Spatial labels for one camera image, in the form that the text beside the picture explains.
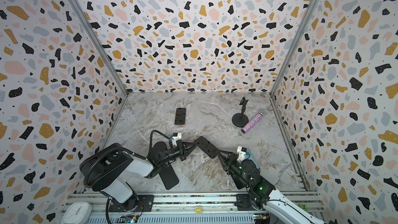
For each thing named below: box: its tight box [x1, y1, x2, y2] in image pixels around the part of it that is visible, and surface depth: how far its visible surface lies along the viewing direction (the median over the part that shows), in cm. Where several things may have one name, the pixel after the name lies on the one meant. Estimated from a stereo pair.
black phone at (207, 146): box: [193, 135, 220, 159], surface depth 83 cm
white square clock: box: [61, 202, 93, 224], surface depth 70 cm
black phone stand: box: [231, 96, 250, 129], surface depth 105 cm
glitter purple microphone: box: [240, 108, 266, 134], surface depth 105 cm
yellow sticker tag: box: [194, 205, 203, 215], surface depth 73 cm
